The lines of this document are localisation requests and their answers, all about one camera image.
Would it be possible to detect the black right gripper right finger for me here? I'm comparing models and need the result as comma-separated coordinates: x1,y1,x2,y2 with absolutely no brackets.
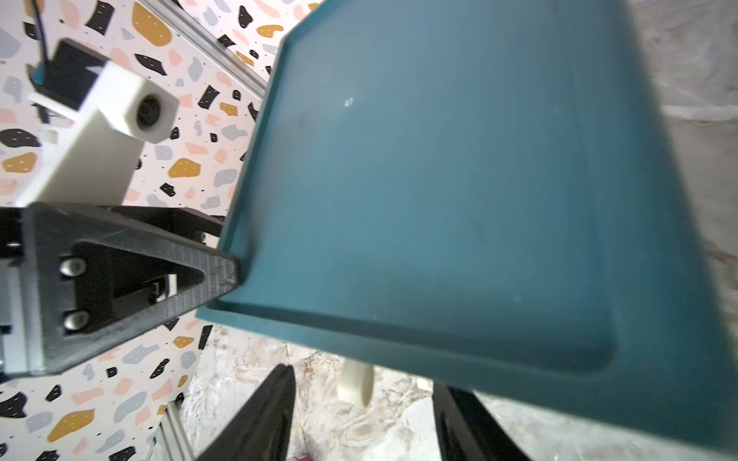
432,381,530,461

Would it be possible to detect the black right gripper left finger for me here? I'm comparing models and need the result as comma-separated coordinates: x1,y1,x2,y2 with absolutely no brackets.
198,364,296,461

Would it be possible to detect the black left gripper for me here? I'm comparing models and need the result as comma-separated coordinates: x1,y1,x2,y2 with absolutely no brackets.
1,203,239,378

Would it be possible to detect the teal drawer cabinet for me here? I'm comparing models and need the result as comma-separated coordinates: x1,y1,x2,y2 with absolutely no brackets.
198,1,737,453

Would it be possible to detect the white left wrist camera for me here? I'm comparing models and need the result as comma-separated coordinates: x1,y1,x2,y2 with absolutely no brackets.
15,38,179,207

